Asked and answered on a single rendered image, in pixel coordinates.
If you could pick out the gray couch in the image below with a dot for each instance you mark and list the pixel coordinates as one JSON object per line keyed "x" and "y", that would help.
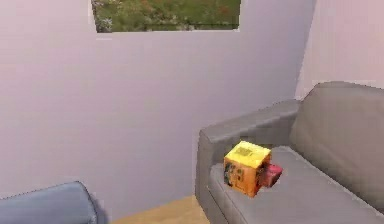
{"x": 300, "y": 193}

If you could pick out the yellow and orange box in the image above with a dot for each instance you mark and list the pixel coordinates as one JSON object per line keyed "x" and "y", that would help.
{"x": 245, "y": 170}

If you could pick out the window with garden view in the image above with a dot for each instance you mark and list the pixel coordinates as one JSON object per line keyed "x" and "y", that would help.
{"x": 166, "y": 15}

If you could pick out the red small box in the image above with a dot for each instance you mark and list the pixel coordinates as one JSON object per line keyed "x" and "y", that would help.
{"x": 273, "y": 174}

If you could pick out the blue-grey armchair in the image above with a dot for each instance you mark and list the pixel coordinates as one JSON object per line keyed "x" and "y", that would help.
{"x": 46, "y": 205}

